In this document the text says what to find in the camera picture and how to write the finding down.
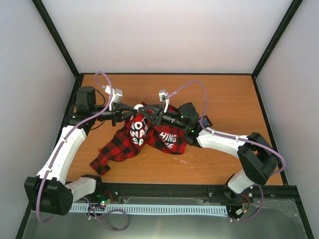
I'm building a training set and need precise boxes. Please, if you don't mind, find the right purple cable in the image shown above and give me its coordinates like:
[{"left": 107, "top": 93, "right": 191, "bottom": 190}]
[{"left": 165, "top": 79, "right": 287, "bottom": 223}]

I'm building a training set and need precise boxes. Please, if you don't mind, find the light blue slotted cable duct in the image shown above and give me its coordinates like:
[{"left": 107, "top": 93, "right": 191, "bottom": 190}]
[{"left": 68, "top": 202, "right": 229, "bottom": 216}]

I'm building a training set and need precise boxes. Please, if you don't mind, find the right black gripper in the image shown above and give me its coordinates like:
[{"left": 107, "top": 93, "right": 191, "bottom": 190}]
[{"left": 138, "top": 104, "right": 187, "bottom": 131}]

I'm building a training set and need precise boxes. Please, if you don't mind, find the left black frame post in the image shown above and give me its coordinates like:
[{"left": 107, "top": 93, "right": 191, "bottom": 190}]
[{"left": 32, "top": 0, "right": 80, "bottom": 78}]

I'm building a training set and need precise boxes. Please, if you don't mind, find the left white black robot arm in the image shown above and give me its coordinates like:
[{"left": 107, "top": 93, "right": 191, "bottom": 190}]
[{"left": 24, "top": 86, "right": 138, "bottom": 217}]

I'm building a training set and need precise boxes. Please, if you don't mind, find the red black plaid shirt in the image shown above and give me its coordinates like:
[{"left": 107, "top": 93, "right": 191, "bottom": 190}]
[{"left": 90, "top": 113, "right": 186, "bottom": 175}]

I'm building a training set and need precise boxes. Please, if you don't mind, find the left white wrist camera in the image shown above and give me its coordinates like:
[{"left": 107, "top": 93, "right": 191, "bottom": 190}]
[{"left": 105, "top": 86, "right": 123, "bottom": 111}]

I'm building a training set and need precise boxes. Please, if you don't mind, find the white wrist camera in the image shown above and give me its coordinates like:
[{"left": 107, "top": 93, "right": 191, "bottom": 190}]
[
  {"left": 159, "top": 90, "right": 169, "bottom": 113},
  {"left": 105, "top": 86, "right": 123, "bottom": 111}
]

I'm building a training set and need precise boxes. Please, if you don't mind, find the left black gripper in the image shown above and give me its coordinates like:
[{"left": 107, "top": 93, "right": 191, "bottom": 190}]
[{"left": 91, "top": 102, "right": 138, "bottom": 126}]

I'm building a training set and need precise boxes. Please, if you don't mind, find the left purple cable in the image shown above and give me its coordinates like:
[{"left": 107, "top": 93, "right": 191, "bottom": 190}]
[{"left": 36, "top": 71, "right": 129, "bottom": 230}]

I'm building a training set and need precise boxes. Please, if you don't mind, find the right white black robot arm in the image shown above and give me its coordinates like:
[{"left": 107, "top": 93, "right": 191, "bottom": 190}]
[{"left": 135, "top": 103, "right": 279, "bottom": 202}]

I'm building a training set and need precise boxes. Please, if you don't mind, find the small black square tray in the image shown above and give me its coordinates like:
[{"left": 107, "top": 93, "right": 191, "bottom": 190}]
[{"left": 201, "top": 115, "right": 213, "bottom": 128}]

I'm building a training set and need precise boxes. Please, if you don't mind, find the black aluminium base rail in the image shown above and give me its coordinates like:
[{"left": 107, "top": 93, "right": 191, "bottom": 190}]
[{"left": 87, "top": 183, "right": 300, "bottom": 205}]

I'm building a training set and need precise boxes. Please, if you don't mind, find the right black frame post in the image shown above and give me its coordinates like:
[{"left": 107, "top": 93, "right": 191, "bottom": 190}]
[{"left": 251, "top": 0, "right": 303, "bottom": 80}]

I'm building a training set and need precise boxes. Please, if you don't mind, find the purple cable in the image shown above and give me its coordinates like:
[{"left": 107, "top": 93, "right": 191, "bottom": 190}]
[
  {"left": 36, "top": 71, "right": 129, "bottom": 230},
  {"left": 165, "top": 79, "right": 287, "bottom": 223}
]

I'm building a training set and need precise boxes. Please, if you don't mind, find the black frame post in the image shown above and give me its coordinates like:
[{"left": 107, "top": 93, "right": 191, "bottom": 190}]
[
  {"left": 32, "top": 0, "right": 80, "bottom": 78},
  {"left": 251, "top": 0, "right": 303, "bottom": 80}
]

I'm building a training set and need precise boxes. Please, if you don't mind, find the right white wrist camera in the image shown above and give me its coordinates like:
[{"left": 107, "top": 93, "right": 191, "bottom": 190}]
[{"left": 159, "top": 90, "right": 169, "bottom": 113}]

